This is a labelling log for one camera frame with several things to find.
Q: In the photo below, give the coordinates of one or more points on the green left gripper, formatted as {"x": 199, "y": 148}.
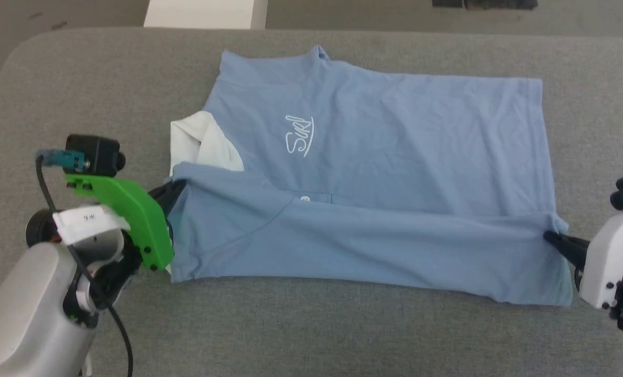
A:
{"x": 138, "y": 214}

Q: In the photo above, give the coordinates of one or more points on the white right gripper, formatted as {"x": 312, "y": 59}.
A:
{"x": 610, "y": 262}

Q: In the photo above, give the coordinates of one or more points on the light blue polo shirt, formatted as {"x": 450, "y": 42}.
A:
{"x": 395, "y": 157}

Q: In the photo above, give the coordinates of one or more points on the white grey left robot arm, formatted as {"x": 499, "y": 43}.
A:
{"x": 23, "y": 303}

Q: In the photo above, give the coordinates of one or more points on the grey fabric sofa seat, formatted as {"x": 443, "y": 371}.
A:
{"x": 342, "y": 335}

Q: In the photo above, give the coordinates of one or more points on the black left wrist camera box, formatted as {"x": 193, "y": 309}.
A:
{"x": 94, "y": 154}

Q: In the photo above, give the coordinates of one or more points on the white box pedestal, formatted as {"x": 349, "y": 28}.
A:
{"x": 201, "y": 13}

